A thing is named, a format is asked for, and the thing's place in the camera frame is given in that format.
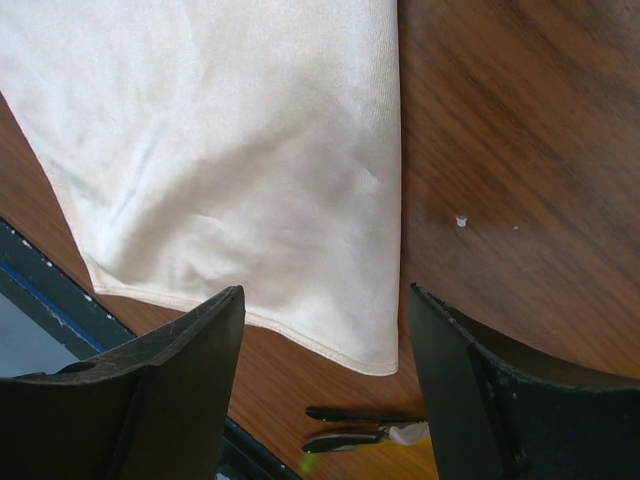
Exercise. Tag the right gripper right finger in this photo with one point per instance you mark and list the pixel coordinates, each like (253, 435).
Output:
(500, 409)

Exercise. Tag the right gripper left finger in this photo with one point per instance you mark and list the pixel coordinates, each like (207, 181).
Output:
(151, 408)

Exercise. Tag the beige cloth napkin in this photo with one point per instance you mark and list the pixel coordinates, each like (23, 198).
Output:
(194, 145)

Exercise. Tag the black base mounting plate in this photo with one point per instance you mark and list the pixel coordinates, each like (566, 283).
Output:
(77, 322)

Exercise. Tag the copper metal fork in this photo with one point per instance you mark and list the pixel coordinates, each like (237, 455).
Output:
(399, 434)

